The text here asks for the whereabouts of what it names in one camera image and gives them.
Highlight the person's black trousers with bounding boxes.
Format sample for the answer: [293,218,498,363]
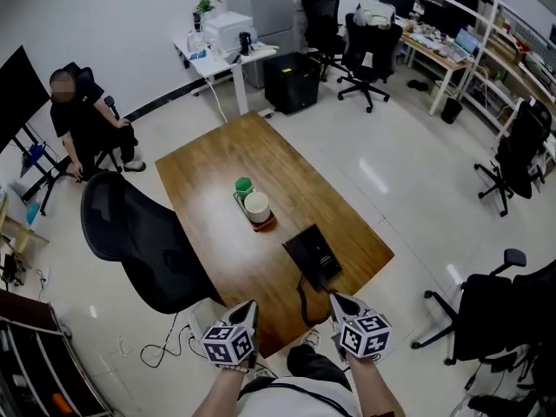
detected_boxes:
[286,344,353,393]

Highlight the green cup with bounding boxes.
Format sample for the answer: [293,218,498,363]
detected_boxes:
[234,175,255,200]

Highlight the white cup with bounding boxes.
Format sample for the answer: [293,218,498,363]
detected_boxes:
[242,191,273,224]

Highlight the potted plant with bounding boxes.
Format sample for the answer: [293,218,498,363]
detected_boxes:
[193,0,216,30]

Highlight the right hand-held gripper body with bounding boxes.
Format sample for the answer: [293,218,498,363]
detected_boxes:
[334,313,394,362]

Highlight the person's white shirt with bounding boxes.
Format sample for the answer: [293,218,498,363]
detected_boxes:
[236,375,361,417]

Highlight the black screen stand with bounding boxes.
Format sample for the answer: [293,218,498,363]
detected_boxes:
[11,122,73,216]

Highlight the person's right forearm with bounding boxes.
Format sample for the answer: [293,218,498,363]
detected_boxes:
[347,356,405,417]

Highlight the black waste bin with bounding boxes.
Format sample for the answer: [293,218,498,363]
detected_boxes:
[440,96,464,124]

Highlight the white shelving unit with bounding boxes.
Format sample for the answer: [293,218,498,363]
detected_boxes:
[377,0,556,147]

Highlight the black shelf rack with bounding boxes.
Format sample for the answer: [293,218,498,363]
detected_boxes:
[0,290,112,417]

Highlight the black mesh office chair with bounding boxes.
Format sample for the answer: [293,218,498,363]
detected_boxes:
[80,170,227,316]

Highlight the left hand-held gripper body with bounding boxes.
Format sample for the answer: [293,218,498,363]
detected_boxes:
[200,317,260,371]

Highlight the black cabinet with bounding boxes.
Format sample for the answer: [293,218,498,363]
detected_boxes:
[263,51,321,116]

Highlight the wooden desk with white legs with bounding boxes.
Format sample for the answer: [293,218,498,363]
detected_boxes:
[399,32,474,116]

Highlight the person's right shoe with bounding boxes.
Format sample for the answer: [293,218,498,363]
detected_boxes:
[299,328,321,351]

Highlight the black power adapter cable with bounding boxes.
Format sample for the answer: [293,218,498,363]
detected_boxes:
[139,313,192,368]

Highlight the large black screen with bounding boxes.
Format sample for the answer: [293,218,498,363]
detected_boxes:
[0,44,51,154]

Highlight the orange tray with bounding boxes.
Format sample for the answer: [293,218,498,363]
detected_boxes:
[233,191,278,233]

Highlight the black strap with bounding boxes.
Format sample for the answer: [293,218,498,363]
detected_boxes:
[296,275,335,328]

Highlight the person's left forearm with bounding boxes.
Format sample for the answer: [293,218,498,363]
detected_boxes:
[193,365,251,417]

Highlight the white cable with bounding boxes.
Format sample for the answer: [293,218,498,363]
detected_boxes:
[203,76,229,123]

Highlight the silver laptop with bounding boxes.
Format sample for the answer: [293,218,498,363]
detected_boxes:
[440,27,479,63]

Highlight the white printer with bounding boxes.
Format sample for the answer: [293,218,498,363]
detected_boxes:
[202,10,254,54]

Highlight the wooden stool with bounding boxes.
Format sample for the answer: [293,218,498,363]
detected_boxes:
[0,193,50,255]

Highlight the black box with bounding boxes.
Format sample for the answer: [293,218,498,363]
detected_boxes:
[289,223,344,284]

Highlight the white bag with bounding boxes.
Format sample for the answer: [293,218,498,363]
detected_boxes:
[354,0,396,28]

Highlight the grey fridge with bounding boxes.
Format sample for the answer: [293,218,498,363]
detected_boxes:
[222,0,296,89]

